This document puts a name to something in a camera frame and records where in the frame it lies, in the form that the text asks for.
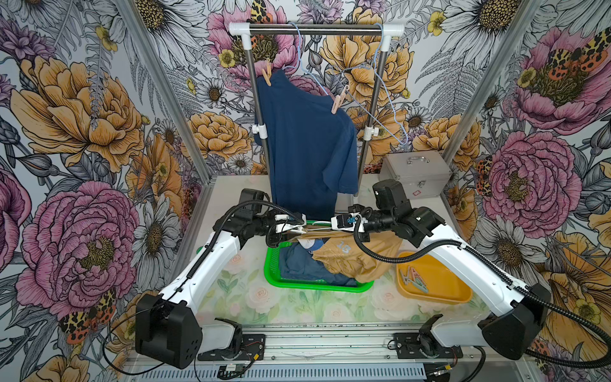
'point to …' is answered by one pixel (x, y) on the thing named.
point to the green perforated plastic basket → (272, 270)
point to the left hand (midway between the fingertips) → (293, 229)
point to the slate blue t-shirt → (297, 263)
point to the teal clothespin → (416, 282)
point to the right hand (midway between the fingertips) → (335, 227)
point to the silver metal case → (423, 173)
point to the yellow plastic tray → (426, 279)
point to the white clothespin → (405, 279)
